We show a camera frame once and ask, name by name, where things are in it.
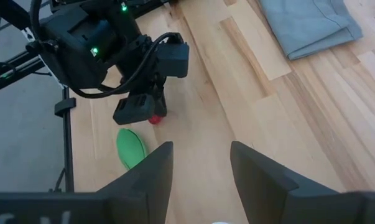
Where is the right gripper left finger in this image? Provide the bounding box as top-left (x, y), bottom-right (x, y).
top-left (95, 141), bottom-right (175, 224)

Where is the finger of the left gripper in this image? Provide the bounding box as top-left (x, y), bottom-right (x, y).
top-left (154, 88), bottom-right (169, 118)
top-left (112, 93), bottom-right (156, 126)

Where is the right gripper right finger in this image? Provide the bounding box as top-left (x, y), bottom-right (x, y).
top-left (230, 141), bottom-right (362, 224)

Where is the red toy cherry with stem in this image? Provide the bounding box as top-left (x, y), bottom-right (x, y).
top-left (147, 114), bottom-right (164, 126)

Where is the green toy pea pod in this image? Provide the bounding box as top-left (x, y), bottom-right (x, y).
top-left (116, 128), bottom-right (148, 170)

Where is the grey folded cloth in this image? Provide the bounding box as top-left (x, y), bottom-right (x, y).
top-left (257, 0), bottom-right (364, 61)

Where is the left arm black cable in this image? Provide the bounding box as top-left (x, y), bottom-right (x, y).
top-left (30, 0), bottom-right (183, 99)

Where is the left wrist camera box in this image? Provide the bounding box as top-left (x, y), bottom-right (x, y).
top-left (155, 41), bottom-right (190, 78)

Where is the black aluminium table frame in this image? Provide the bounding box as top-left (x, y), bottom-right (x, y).
top-left (0, 0), bottom-right (78, 194)

